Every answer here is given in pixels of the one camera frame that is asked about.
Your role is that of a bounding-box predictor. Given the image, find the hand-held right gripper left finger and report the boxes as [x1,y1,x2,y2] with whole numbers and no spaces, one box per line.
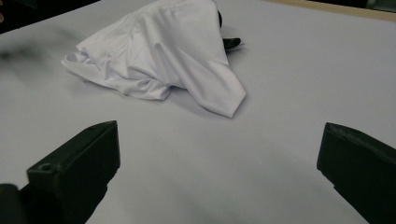
[19,120,121,224]

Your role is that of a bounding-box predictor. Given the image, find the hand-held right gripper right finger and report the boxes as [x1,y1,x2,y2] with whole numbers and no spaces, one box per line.
[316,121,396,224]

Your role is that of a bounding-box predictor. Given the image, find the white shorts with black waistband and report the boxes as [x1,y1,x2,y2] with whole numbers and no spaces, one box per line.
[61,0,247,119]

